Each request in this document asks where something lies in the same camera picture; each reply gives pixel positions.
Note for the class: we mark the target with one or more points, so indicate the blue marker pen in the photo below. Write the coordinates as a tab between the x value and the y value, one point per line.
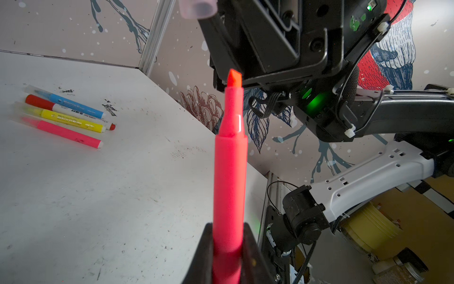
77	106

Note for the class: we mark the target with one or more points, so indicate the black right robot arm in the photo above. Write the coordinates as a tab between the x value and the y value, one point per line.
330	108

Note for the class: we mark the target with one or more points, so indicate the lone translucent pen cap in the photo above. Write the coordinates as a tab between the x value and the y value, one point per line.
25	119

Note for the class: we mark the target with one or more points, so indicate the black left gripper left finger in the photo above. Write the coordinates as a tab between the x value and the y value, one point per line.
200	269

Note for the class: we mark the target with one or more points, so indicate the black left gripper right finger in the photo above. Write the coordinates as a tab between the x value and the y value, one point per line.
254	267

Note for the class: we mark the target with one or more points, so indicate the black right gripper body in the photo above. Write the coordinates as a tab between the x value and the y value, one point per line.
276	45

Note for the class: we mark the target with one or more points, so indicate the white whiteboard marker pen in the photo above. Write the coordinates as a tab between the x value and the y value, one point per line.
64	110

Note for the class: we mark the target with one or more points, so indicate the yellow highlighter pen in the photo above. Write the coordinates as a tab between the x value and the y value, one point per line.
69	120

